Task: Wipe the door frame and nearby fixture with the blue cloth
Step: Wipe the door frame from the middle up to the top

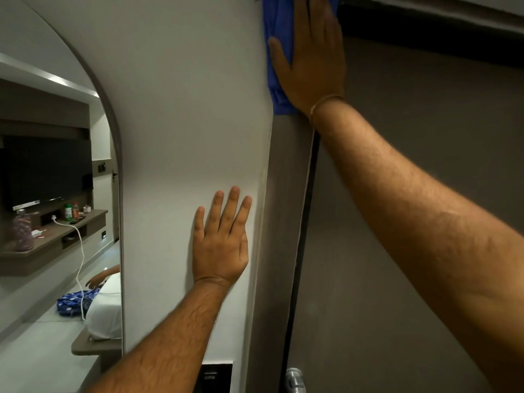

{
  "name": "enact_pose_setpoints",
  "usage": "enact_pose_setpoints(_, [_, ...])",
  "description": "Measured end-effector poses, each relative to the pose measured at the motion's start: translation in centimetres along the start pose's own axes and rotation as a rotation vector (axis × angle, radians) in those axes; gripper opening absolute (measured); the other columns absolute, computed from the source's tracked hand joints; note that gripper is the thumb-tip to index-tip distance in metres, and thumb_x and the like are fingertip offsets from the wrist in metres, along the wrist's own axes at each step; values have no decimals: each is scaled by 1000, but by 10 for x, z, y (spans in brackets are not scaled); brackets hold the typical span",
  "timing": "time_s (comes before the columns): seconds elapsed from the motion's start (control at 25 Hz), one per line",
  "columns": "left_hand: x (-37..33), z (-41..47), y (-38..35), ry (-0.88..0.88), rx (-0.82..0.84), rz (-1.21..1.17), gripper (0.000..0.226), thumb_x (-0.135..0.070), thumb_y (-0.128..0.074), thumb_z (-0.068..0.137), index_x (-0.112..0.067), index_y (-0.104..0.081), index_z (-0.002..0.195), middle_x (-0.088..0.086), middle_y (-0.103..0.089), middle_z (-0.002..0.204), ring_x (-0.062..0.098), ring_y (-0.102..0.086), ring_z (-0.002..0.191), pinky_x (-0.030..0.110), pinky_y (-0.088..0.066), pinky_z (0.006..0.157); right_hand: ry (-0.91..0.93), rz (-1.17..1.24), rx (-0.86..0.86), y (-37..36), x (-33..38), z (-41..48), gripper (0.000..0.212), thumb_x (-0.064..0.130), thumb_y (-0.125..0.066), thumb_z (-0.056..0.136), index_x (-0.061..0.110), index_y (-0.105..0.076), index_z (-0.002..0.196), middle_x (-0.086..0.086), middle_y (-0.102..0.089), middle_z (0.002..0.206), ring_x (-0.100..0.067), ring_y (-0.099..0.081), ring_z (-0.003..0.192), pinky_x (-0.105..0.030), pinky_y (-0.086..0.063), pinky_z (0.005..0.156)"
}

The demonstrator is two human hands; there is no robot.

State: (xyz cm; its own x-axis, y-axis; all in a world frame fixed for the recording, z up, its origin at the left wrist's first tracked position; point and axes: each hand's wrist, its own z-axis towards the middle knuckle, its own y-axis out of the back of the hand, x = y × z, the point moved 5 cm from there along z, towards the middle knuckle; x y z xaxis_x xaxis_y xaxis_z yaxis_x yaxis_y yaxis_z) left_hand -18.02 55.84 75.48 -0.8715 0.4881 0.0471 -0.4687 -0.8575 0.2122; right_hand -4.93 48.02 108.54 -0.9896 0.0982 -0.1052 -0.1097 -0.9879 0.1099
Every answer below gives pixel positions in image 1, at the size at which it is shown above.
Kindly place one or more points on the person's left hand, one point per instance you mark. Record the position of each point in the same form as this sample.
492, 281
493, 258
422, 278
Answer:
219, 251

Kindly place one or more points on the person's right hand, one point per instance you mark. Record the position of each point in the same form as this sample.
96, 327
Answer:
317, 65

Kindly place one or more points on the person's right thumb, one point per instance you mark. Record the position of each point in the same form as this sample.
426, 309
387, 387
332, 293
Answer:
280, 57

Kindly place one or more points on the person's left little finger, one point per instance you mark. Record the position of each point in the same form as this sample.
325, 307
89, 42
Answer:
199, 223

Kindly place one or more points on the person's left middle finger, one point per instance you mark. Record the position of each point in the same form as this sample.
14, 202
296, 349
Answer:
229, 209

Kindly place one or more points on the person's left thumb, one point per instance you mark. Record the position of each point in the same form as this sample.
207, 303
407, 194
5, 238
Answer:
244, 251

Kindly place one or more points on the blue cleaning cloth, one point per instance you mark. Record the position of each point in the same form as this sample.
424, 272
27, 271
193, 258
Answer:
278, 20

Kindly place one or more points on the person's right forearm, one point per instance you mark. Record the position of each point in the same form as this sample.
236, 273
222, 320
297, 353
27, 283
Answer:
430, 229

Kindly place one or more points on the person's left forearm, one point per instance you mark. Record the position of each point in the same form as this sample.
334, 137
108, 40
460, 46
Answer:
163, 347

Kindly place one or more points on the red small bottle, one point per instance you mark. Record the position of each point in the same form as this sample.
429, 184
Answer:
75, 210

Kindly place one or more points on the white bed mattress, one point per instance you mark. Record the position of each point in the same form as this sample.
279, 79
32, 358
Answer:
106, 311

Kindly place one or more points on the green small bottle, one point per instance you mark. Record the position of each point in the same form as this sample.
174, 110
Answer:
68, 212

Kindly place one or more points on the blue patterned bag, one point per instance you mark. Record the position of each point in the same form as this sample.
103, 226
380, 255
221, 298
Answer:
73, 302

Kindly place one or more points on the black television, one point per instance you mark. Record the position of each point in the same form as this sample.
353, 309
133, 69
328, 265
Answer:
45, 171

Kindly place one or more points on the white charger box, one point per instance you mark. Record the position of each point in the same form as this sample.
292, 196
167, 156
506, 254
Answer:
37, 233

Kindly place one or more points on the brown bed base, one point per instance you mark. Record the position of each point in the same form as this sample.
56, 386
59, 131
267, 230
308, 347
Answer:
94, 347

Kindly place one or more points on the grey-brown door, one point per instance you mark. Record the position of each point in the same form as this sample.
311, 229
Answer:
409, 200

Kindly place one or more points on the patterned pink water bottle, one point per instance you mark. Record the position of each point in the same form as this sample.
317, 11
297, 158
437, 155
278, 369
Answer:
22, 232

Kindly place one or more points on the grey-brown door frame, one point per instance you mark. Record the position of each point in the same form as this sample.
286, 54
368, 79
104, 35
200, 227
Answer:
278, 241

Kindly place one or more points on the black wall switch panel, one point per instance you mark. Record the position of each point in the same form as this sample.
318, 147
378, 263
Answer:
213, 378

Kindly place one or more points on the wooden wall shelf unit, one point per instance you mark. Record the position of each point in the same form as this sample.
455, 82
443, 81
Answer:
49, 241

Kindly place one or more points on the arched wall mirror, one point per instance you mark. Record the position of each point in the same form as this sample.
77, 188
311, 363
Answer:
49, 167

